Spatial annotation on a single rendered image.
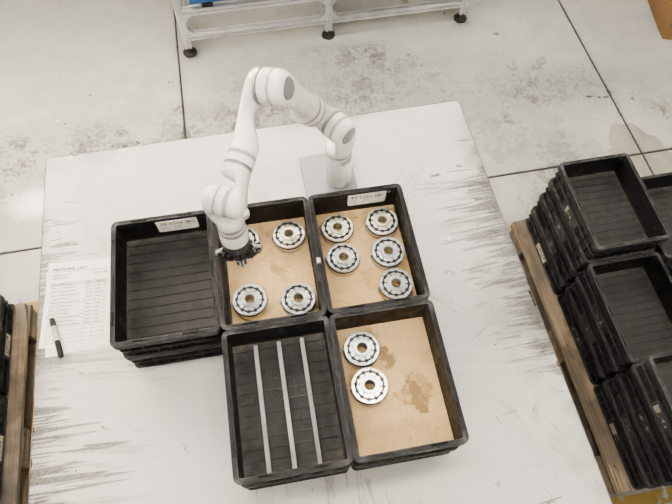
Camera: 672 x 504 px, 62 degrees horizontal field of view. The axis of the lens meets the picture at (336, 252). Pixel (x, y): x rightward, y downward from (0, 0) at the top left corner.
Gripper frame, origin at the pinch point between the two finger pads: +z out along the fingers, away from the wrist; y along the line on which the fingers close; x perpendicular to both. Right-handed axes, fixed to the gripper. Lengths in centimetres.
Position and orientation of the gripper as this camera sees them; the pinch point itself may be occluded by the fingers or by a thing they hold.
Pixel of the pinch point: (241, 260)
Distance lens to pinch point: 159.0
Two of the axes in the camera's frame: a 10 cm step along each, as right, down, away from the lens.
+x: -1.7, -8.8, 4.5
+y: 9.8, -1.4, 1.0
